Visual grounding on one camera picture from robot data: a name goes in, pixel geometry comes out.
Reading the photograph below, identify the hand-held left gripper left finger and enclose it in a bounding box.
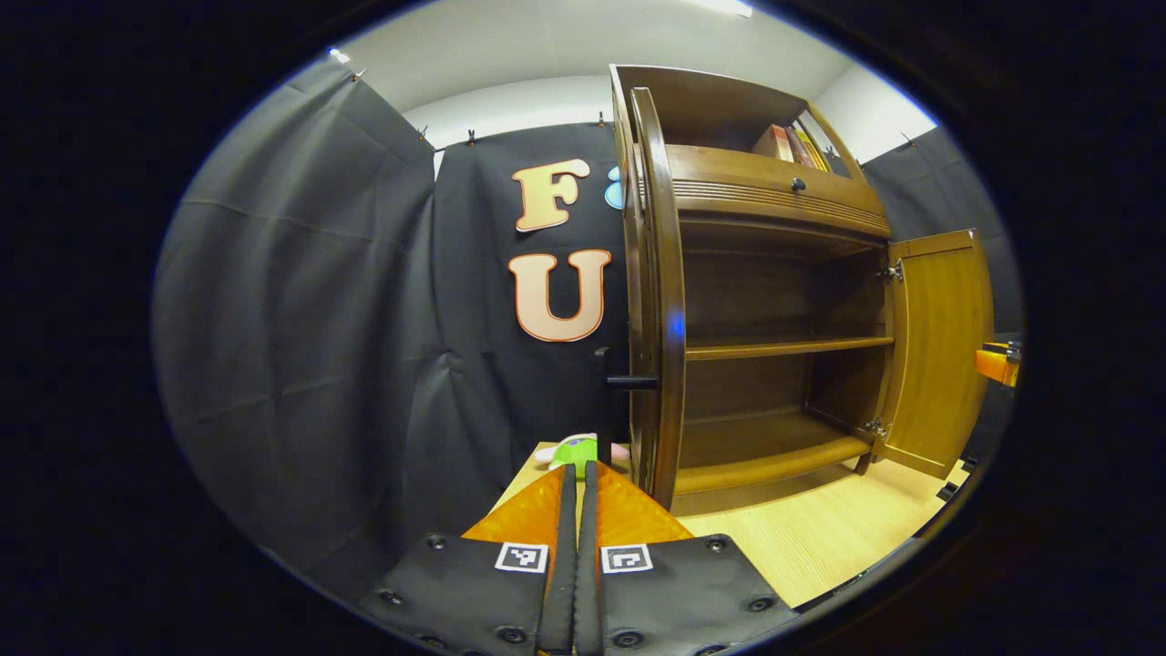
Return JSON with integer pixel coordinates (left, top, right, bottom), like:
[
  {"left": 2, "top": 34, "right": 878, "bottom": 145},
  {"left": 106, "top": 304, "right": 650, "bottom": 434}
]
[{"left": 357, "top": 463, "right": 580, "bottom": 656}]

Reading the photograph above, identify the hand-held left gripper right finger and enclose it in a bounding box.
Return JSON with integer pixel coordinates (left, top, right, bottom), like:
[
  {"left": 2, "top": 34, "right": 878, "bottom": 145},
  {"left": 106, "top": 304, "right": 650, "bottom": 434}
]
[{"left": 574, "top": 460, "right": 801, "bottom": 656}]

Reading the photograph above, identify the black door handle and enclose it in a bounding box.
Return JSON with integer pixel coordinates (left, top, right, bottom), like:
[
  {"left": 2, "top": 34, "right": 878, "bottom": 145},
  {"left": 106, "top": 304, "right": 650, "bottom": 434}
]
[{"left": 594, "top": 346, "right": 660, "bottom": 393}]

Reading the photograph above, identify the wooden double-door shoe cabinet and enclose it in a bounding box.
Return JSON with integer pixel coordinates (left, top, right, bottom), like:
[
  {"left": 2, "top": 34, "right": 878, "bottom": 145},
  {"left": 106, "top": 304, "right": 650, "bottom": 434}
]
[{"left": 609, "top": 64, "right": 996, "bottom": 511}]

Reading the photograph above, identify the green plush toy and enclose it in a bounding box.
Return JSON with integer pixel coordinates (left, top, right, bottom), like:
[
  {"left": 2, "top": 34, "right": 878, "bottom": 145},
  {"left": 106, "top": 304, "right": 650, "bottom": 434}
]
[{"left": 547, "top": 434, "right": 631, "bottom": 475}]

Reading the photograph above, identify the wooden inner shelf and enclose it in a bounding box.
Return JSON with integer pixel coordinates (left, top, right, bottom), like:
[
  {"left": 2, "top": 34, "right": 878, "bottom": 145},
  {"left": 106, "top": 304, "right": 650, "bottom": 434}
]
[{"left": 683, "top": 335, "right": 896, "bottom": 363}]

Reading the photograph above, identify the yellow book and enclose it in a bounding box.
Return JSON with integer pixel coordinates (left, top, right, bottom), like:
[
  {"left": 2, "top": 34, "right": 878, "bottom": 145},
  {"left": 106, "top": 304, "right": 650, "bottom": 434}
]
[{"left": 797, "top": 126, "right": 832, "bottom": 174}]

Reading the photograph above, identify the beige book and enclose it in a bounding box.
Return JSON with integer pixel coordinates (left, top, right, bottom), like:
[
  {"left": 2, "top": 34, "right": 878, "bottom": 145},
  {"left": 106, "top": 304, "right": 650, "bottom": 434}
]
[{"left": 752, "top": 124, "right": 795, "bottom": 163}]

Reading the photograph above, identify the black backdrop cloth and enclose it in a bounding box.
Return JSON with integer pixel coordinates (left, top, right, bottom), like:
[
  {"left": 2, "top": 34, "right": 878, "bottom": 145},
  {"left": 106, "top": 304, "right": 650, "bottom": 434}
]
[{"left": 150, "top": 55, "right": 1026, "bottom": 607}]

